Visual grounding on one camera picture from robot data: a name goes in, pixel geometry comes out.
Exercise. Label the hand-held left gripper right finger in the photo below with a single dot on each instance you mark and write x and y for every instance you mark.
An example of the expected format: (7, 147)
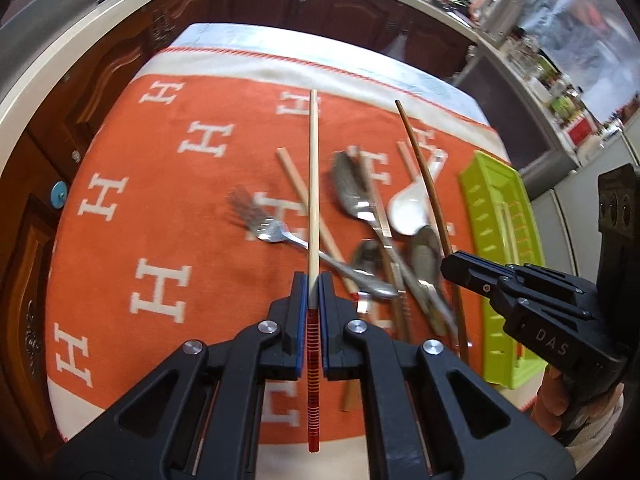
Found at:
(326, 310)

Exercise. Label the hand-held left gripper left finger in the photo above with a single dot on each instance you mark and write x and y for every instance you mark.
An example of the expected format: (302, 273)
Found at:
(300, 310)

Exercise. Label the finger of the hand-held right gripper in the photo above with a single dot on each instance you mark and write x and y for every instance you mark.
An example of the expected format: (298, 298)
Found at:
(465, 280)
(540, 275)

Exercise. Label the medium silver metal spoon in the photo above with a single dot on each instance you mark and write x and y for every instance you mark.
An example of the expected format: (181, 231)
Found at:
(425, 260)

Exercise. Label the green plastic utensil tray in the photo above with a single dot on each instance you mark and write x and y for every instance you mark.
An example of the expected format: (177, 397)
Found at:
(487, 200)

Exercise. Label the light wooden chopstick red striped end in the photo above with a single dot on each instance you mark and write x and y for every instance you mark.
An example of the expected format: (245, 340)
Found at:
(300, 185)
(407, 160)
(313, 185)

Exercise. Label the large silver metal spoon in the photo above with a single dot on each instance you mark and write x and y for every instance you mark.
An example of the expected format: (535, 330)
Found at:
(352, 185)

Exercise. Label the person's right hand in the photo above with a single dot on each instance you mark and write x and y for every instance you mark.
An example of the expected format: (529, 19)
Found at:
(547, 395)

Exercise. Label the grey cabinet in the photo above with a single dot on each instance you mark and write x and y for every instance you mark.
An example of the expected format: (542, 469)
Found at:
(575, 210)

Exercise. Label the white ceramic spoon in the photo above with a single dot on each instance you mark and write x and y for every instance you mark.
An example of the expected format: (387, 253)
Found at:
(407, 210)

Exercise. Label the silver metal fork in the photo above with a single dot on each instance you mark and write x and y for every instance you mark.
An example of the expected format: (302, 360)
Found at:
(265, 225)

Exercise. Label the dark brown wooden chopstick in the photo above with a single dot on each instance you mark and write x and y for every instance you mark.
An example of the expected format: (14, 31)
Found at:
(425, 175)

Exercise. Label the red box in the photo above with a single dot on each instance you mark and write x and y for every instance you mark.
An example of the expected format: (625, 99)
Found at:
(580, 130)

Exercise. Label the orange patterned blanket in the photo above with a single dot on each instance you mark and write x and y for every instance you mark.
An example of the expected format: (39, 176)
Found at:
(150, 185)

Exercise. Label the clear plastic sheet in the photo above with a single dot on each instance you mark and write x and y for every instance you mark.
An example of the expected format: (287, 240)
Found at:
(575, 35)

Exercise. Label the blue round knob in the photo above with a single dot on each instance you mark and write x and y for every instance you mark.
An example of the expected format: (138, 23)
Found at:
(59, 193)

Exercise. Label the white kettle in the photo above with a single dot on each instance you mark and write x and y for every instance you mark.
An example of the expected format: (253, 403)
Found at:
(495, 7)

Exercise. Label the white kitchen countertop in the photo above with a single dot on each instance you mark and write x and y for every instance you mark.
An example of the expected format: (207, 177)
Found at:
(30, 85)

